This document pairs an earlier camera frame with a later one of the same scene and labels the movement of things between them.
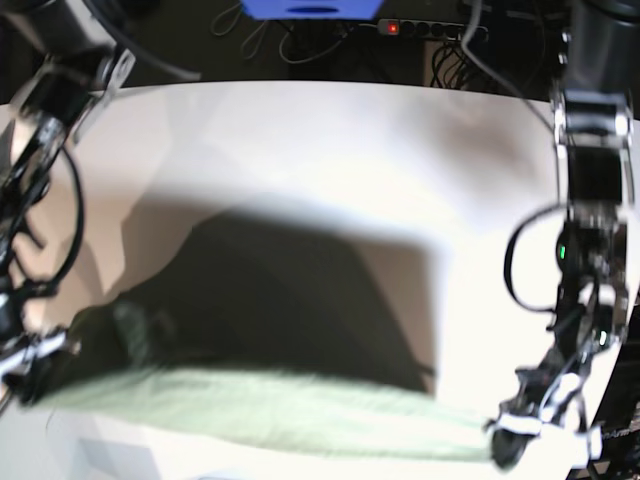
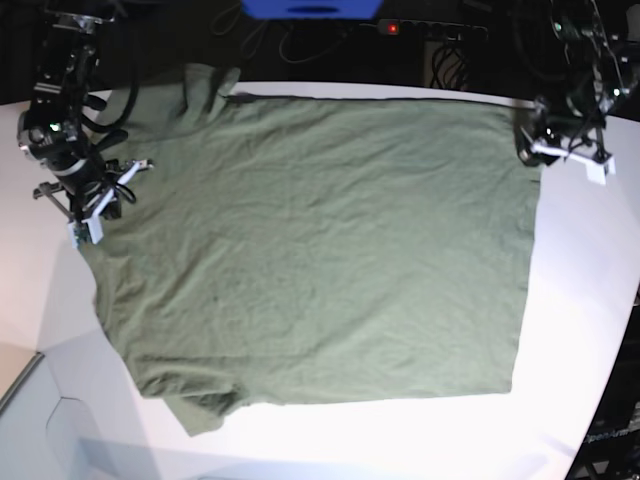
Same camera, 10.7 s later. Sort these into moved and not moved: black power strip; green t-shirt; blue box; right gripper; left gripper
Moved: green t-shirt; right gripper; left gripper
Not moved: black power strip; blue box
